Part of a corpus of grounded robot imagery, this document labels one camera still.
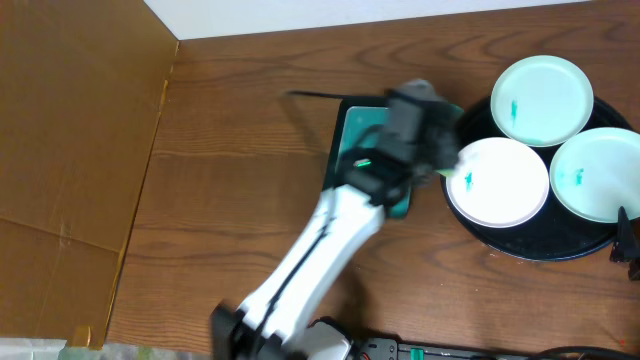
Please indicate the brown cardboard panel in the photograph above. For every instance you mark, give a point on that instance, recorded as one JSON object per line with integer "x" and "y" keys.
{"x": 82, "y": 89}

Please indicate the mint plate top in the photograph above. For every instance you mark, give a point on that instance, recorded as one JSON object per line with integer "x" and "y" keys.
{"x": 542, "y": 101}

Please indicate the mint plate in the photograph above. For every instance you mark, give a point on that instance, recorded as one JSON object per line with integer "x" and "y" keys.
{"x": 542, "y": 101}
{"x": 596, "y": 172}

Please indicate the green yellow sponge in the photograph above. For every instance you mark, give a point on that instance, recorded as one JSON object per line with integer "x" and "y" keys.
{"x": 447, "y": 140}

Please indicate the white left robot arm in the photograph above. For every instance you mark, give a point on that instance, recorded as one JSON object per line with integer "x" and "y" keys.
{"x": 274, "y": 321}

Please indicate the white plate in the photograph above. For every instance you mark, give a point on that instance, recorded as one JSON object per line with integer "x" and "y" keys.
{"x": 498, "y": 183}

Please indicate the green rectangular water tray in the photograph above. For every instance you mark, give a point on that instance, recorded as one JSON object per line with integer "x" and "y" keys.
{"x": 357, "y": 130}

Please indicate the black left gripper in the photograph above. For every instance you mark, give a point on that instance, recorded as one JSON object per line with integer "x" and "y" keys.
{"x": 445, "y": 148}

